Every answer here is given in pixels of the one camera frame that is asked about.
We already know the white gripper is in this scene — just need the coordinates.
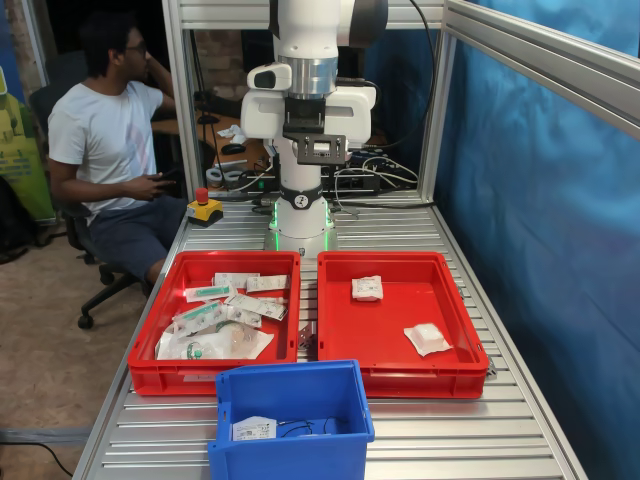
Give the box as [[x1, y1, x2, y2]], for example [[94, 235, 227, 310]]
[[239, 84, 377, 151]]

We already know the clear white bandage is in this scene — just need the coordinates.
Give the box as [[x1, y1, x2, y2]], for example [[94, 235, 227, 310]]
[[403, 322, 454, 358]]

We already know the black control box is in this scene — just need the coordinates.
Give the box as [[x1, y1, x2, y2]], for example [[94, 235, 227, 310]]
[[322, 164, 381, 194]]

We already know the blue plastic box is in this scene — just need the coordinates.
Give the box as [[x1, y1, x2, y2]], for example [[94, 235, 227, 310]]
[[207, 358, 376, 480]]

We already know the crumpled white paper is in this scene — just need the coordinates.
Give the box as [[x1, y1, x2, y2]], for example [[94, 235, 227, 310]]
[[216, 124, 249, 144]]

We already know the wooden desk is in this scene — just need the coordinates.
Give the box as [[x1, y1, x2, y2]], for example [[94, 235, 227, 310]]
[[149, 99, 276, 171]]

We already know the black monitor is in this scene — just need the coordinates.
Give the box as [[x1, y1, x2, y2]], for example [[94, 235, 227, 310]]
[[242, 29, 277, 79]]

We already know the black power strip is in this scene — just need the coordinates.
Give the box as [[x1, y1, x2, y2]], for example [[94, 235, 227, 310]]
[[239, 172, 281, 194]]

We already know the aluminium profile crossbeam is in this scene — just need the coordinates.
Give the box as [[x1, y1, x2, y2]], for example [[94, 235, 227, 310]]
[[177, 0, 446, 31]]

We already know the yellow emergency stop button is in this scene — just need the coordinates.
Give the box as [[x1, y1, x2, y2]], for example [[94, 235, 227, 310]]
[[186, 188, 225, 229]]

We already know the black phone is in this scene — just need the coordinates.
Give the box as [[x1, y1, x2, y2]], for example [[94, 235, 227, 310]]
[[149, 169, 184, 199]]

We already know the man in white t-shirt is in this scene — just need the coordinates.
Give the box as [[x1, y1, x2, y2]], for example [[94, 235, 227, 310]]
[[47, 12, 189, 286]]

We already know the white printed sterile pouch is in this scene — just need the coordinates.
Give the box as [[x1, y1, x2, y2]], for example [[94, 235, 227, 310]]
[[245, 274, 291, 294], [213, 272, 261, 289]]

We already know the green syringe sterile pack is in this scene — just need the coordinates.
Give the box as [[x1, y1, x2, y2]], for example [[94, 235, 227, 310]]
[[184, 284, 239, 303], [172, 301, 224, 324]]

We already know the long white sterile pouch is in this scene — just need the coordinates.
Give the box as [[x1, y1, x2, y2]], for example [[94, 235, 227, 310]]
[[223, 293, 289, 321]]

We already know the small clear sterile pouch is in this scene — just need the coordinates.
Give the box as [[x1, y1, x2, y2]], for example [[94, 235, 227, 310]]
[[219, 307, 264, 329]]

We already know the white printed bandage pack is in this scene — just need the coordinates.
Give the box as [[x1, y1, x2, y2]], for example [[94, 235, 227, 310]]
[[351, 275, 385, 302]]

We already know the clear oxygen mask bag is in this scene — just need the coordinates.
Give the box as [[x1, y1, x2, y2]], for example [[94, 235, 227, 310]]
[[155, 322, 275, 361]]

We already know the black office chair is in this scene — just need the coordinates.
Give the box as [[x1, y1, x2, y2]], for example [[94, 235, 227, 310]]
[[28, 49, 171, 331]]

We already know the red plastic crate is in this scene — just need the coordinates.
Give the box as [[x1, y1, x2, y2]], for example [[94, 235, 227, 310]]
[[127, 249, 302, 397], [316, 250, 491, 400]]

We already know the green printed banner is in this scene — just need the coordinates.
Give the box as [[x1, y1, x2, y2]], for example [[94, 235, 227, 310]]
[[0, 64, 56, 224]]

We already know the black bag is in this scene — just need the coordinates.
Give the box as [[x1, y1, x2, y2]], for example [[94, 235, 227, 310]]
[[0, 174, 39, 264]]

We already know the white labelled flat packet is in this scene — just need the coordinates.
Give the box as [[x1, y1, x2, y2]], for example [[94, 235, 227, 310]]
[[230, 416, 280, 443]]

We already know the blue curtain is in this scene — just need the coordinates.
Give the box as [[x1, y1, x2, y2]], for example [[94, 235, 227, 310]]
[[364, 0, 640, 480]]

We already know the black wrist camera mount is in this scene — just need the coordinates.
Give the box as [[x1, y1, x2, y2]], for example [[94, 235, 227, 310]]
[[282, 96, 350, 165]]

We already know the aluminium profile post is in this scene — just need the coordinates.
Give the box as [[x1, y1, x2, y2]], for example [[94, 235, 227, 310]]
[[417, 29, 459, 201], [161, 0, 204, 201]]

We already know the white cable bundle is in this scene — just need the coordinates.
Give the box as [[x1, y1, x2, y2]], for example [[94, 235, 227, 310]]
[[333, 158, 420, 201]]

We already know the black camera cable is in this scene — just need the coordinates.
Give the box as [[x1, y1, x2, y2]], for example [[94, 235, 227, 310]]
[[349, 0, 437, 151]]

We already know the small metal angle bracket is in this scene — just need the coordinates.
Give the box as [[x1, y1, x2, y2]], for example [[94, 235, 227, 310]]
[[298, 321, 319, 351]]

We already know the aluminium profile side rail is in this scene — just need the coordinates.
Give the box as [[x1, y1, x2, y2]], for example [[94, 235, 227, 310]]
[[442, 0, 640, 139]]

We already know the thin black wire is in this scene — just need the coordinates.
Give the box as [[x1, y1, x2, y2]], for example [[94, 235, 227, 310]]
[[277, 417, 351, 439]]

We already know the grey floor cable cover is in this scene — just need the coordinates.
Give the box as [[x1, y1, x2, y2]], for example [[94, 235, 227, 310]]
[[0, 426, 94, 445]]

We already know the black floor cable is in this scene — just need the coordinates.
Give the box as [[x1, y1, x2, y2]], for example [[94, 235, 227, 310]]
[[0, 439, 76, 479]]

